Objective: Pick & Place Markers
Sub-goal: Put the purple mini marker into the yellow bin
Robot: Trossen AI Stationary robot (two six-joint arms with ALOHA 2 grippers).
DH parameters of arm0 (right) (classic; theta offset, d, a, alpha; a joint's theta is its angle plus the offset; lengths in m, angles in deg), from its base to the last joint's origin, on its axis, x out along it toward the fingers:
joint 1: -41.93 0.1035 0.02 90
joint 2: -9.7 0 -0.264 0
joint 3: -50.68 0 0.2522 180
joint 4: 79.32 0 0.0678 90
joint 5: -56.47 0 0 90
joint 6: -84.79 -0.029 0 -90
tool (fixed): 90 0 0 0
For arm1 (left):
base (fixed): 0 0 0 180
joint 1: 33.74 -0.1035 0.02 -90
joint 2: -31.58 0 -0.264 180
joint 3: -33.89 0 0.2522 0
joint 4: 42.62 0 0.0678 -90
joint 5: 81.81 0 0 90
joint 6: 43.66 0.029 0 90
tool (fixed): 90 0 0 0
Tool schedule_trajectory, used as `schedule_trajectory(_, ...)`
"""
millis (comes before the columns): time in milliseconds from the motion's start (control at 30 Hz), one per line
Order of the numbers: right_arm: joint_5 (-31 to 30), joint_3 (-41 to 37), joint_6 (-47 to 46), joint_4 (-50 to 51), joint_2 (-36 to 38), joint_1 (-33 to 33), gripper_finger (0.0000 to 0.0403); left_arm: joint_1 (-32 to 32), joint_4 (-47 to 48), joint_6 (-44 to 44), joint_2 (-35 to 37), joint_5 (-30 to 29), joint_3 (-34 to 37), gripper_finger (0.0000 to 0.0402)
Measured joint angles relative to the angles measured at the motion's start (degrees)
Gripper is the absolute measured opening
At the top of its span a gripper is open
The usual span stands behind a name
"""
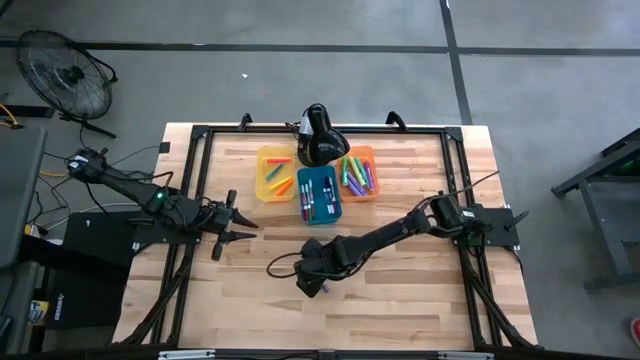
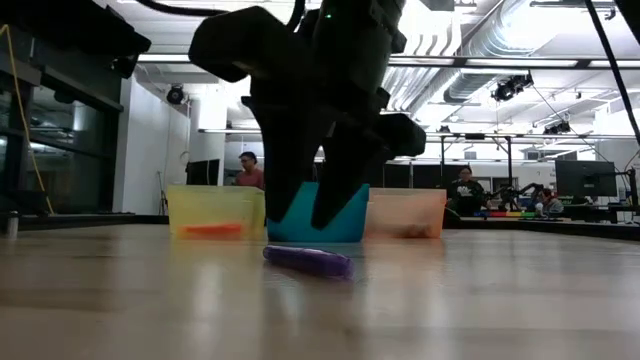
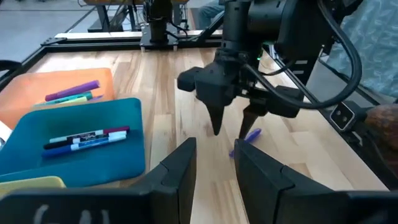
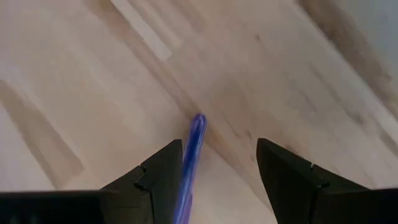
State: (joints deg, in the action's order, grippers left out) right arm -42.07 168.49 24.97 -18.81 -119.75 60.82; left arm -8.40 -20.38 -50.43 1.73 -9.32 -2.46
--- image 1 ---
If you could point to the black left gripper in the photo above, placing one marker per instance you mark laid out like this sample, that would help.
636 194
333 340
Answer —
220 217

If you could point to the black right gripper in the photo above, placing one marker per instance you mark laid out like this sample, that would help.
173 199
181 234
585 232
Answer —
322 262

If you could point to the purple translucent pen highlighter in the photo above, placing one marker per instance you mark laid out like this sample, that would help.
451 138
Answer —
325 288

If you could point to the orange slim highlighter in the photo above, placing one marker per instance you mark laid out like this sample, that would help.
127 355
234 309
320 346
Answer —
285 188

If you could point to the yellow slim highlighter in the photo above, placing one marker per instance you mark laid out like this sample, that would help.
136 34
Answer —
280 183

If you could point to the red dry-erase marker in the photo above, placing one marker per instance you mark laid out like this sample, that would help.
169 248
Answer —
303 202

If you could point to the brown dry-erase marker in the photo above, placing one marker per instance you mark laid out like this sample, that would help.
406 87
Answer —
307 200

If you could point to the teal translucent pen highlighter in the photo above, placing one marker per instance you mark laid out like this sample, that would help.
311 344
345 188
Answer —
275 172

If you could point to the purple dry-erase marker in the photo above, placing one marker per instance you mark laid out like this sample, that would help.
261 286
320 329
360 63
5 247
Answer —
328 197

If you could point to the pink slim highlighter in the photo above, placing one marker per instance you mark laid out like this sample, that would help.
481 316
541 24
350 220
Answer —
279 160

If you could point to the fat lavender highlighter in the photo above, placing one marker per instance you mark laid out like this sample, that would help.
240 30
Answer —
352 186

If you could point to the fat green highlighter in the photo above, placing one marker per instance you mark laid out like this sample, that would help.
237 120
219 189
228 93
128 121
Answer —
345 172

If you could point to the fat purple highlighter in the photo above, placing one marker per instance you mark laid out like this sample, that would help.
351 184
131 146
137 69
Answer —
369 176

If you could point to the pale yellow Sharpie highlighter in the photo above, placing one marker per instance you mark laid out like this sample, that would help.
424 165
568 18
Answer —
355 167

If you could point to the fat teal highlighter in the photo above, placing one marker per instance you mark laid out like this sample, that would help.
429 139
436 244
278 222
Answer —
362 170

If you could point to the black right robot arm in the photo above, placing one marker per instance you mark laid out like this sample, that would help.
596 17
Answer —
390 234

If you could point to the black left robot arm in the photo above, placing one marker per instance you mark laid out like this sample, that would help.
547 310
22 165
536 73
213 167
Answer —
130 187

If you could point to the teal plastic bin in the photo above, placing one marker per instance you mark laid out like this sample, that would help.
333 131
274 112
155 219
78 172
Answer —
320 219

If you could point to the yellow plastic bin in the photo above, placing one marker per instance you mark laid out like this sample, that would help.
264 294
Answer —
275 197

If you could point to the orange plastic bin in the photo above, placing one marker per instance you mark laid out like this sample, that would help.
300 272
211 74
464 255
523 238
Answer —
357 199

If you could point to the small black tag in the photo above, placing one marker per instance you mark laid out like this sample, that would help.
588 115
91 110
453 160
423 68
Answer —
164 148

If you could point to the black equipment case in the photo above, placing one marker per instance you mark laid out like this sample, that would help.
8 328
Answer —
85 280

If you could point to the small printed box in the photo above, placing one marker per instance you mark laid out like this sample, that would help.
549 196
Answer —
37 312

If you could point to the grey side table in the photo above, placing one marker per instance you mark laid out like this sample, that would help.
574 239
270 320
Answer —
17 190

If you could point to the black floor fan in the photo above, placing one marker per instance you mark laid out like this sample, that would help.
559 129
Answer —
65 75

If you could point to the person's foot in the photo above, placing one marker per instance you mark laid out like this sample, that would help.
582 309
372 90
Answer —
636 332

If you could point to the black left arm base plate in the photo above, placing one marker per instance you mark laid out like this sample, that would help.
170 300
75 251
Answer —
150 236

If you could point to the black frame clamp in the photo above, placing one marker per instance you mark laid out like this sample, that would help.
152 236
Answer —
397 120
245 121

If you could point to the silver bracket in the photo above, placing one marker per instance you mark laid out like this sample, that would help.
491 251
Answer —
185 354
465 355

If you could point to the black aluminium table frame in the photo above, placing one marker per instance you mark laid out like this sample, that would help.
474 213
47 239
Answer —
425 131

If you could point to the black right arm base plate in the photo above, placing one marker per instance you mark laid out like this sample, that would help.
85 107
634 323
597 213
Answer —
500 225

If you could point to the black metal cart frame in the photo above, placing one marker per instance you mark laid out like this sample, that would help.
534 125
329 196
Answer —
570 186

